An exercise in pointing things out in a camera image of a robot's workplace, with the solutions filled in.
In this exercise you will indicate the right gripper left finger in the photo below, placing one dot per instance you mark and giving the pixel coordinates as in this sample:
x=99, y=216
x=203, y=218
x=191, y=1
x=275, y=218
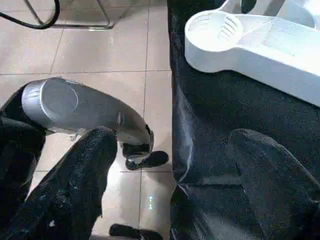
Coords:
x=70, y=195

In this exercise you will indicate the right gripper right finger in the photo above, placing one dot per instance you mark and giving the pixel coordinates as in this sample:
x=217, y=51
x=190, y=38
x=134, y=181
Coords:
x=280, y=195

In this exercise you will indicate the white plastic table top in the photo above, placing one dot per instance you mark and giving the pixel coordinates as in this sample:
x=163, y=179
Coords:
x=275, y=50

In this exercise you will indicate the dark right robot foot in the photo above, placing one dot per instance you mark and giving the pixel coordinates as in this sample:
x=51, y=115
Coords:
x=130, y=231

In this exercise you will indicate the black rounded robot part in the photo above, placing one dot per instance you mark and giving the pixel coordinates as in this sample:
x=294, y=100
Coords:
x=15, y=150

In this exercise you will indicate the silver left robot leg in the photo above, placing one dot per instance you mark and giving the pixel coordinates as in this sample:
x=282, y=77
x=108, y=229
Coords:
x=75, y=105

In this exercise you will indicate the black metal table leg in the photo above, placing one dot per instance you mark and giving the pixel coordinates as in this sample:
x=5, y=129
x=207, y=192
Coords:
x=75, y=26

